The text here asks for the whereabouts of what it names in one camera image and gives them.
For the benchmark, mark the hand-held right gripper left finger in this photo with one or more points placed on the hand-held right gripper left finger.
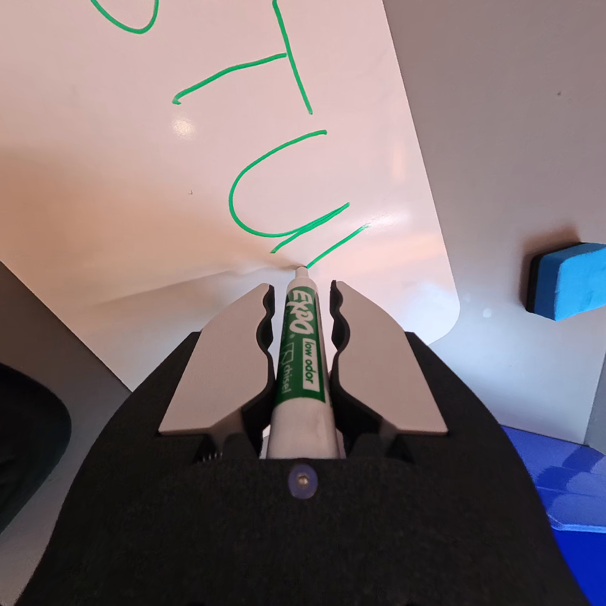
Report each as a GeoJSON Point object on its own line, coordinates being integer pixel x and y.
{"type": "Point", "coordinates": [218, 369]}

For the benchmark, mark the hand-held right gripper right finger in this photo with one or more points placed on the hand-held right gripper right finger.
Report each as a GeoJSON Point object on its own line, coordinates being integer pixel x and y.
{"type": "Point", "coordinates": [388, 374]}

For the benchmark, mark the green dry erase marker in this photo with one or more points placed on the green dry erase marker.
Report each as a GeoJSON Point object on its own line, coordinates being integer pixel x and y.
{"type": "Point", "coordinates": [303, 421]}

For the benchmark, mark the blue plastic bin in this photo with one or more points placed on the blue plastic bin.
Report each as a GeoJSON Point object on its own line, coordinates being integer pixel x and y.
{"type": "Point", "coordinates": [568, 497]}

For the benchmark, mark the small white whiteboard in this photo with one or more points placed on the small white whiteboard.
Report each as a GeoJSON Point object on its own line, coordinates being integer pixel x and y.
{"type": "Point", "coordinates": [118, 165]}

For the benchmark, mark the blue whiteboard eraser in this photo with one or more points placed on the blue whiteboard eraser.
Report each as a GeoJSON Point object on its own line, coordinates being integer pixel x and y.
{"type": "Point", "coordinates": [573, 284]}

